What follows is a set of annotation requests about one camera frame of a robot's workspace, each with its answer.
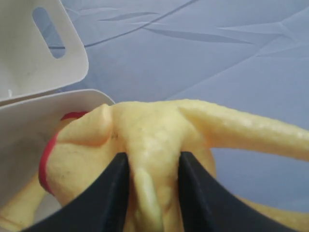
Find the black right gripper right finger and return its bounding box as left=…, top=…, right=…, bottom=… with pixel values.
left=178, top=152, right=309, bottom=232

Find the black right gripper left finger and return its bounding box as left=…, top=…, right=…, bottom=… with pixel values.
left=26, top=153, right=129, bottom=232

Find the headless rubber chicken body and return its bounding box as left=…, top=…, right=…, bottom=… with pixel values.
left=0, top=100, right=309, bottom=232

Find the blue-grey backdrop curtain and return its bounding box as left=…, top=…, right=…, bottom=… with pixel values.
left=31, top=0, right=309, bottom=208

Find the cream bin marked cross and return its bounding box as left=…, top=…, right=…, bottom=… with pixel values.
left=0, top=0, right=116, bottom=211

